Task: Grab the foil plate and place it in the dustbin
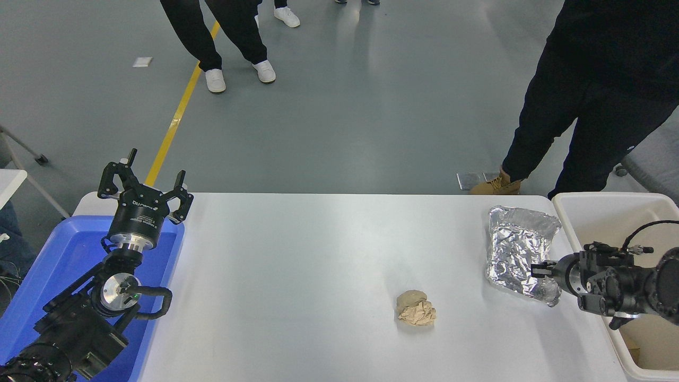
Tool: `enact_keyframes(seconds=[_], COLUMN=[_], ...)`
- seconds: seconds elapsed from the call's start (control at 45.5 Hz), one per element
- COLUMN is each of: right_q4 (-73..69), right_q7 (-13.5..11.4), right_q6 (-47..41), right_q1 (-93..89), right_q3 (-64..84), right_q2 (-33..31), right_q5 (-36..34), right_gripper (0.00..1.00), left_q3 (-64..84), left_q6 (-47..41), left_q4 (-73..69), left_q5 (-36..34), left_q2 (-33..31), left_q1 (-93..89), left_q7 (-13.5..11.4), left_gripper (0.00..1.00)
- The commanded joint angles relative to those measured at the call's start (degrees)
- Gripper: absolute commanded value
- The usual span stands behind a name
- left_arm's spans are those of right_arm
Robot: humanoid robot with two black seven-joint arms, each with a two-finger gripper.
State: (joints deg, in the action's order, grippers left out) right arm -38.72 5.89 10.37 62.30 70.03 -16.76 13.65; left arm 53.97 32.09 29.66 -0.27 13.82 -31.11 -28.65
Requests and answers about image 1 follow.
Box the silver floor plate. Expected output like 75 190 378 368
456 171 502 191

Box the grey metal frame with caster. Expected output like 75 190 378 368
0 125 71 219

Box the white side table top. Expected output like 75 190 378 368
0 169 28 210

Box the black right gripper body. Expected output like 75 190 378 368
550 254 572 293

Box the large pale plastic bin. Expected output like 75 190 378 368
552 192 679 382

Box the crumpled tan paper ball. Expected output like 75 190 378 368
396 290 437 327

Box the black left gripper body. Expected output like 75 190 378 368
108 189 170 242

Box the grey chair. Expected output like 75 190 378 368
614 109 679 205

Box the silver foil plate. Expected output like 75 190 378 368
485 206 563 308

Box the blue plastic tray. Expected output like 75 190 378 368
0 215 185 382

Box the tan cardboard piece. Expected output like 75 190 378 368
623 334 642 363

